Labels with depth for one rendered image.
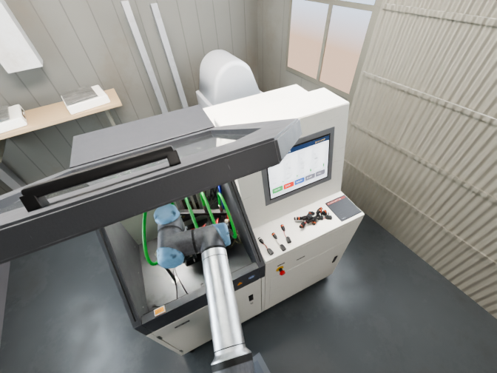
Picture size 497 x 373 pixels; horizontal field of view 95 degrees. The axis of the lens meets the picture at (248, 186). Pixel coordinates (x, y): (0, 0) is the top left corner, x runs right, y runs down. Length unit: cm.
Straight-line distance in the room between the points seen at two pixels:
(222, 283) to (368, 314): 187
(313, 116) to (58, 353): 258
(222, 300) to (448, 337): 220
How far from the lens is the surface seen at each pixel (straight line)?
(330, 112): 134
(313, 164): 138
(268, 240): 135
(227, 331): 63
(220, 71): 258
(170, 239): 73
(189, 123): 133
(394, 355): 239
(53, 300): 294
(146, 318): 135
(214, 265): 67
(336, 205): 157
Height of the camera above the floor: 216
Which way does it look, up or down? 47 degrees down
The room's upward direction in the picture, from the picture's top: 4 degrees counter-clockwise
